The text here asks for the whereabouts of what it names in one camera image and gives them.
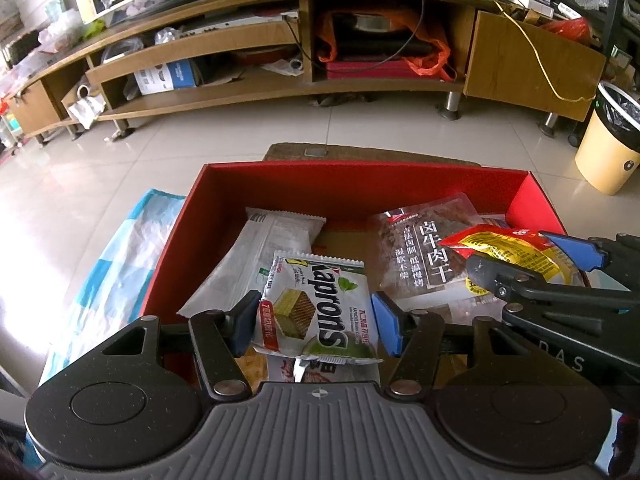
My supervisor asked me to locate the blue white checkered tablecloth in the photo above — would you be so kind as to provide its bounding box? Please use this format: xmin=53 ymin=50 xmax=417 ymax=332
xmin=40 ymin=188 xmax=186 ymax=382

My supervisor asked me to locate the orange plastic bag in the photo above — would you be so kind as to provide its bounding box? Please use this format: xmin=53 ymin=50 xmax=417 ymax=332
xmin=314 ymin=9 xmax=458 ymax=82

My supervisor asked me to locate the cream trash bin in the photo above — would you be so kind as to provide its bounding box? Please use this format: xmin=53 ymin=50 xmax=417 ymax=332
xmin=575 ymin=81 xmax=639 ymax=195

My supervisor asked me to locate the green Kaprons wafer pack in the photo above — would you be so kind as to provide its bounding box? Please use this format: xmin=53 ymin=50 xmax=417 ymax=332
xmin=252 ymin=250 xmax=381 ymax=365

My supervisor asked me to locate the white red snack pouch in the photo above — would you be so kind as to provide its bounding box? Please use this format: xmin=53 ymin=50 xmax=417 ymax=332
xmin=267 ymin=356 xmax=380 ymax=384

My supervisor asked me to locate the blue white box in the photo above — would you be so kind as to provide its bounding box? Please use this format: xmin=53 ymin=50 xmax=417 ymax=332
xmin=134 ymin=60 xmax=202 ymax=96

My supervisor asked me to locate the white striped bread package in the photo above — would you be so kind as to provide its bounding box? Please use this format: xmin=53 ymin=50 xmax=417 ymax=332
xmin=178 ymin=208 xmax=326 ymax=318

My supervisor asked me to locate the red yellow Trolli candy bag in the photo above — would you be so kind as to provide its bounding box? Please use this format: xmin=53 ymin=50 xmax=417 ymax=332
xmin=439 ymin=224 xmax=585 ymax=286

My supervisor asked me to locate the wooden TV stand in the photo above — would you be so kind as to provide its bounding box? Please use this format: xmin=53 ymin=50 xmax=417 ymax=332
xmin=8 ymin=0 xmax=606 ymax=136

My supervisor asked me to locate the brown floor mat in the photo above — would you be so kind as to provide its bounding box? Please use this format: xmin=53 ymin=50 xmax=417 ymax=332
xmin=262 ymin=142 xmax=480 ymax=167

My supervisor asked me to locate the braised beef jerky pack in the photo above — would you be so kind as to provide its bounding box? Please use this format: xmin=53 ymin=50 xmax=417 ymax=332
xmin=366 ymin=193 xmax=504 ymax=325

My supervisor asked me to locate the red cardboard box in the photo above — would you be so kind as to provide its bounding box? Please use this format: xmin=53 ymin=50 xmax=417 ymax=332
xmin=139 ymin=160 xmax=569 ymax=391

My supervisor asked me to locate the yellow cable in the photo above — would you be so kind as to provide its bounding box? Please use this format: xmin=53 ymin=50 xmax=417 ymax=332
xmin=429 ymin=0 xmax=599 ymax=104

